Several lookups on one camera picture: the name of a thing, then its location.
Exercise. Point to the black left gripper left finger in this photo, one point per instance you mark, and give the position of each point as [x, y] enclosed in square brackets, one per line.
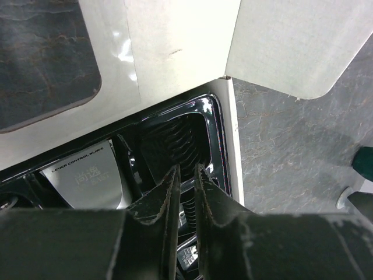
[139, 242]

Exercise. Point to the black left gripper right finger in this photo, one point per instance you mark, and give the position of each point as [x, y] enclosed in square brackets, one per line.
[235, 243]

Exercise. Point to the black comb guard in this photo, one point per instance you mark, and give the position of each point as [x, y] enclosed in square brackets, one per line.
[181, 141]
[187, 252]

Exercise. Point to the silver black hair clipper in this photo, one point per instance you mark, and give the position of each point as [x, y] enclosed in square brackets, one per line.
[90, 179]

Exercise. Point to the white cardboard clipper box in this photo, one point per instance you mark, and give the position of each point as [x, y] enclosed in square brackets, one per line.
[71, 67]

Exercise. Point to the clear plastic measuring cup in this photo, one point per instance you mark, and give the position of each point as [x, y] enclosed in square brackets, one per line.
[341, 201]

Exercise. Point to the black plastic box tray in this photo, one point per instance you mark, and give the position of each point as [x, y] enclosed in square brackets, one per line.
[23, 185]

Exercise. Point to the green ceramic mug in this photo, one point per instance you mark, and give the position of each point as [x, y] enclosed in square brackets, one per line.
[363, 162]

